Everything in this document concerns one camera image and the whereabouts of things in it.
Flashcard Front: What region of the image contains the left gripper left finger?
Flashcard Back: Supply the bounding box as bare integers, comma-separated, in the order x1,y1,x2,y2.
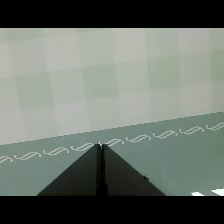
37,143,102,197

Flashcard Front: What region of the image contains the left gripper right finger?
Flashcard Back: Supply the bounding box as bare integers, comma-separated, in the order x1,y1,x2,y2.
101,143,167,197

